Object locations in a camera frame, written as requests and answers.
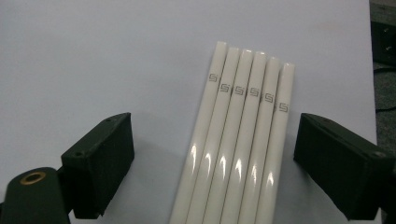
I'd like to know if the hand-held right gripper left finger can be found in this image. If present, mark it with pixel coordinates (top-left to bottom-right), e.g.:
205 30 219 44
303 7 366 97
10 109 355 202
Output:
57 112 135 219

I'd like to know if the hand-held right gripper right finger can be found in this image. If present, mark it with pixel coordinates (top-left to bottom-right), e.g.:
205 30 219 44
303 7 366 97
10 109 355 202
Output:
293 112 396 221

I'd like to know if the row of white chopsticks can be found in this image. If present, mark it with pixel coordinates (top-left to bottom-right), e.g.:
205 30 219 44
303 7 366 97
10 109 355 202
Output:
168 40 296 224

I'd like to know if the pale blue table sheet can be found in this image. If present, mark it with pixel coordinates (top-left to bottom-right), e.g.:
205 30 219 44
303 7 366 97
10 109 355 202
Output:
0 0 382 224

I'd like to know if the black stand base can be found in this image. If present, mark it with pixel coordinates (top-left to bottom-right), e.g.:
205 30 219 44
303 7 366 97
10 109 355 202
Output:
370 20 396 66

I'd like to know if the black floor cable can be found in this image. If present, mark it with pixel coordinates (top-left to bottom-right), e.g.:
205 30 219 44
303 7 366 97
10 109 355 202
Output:
375 105 396 114

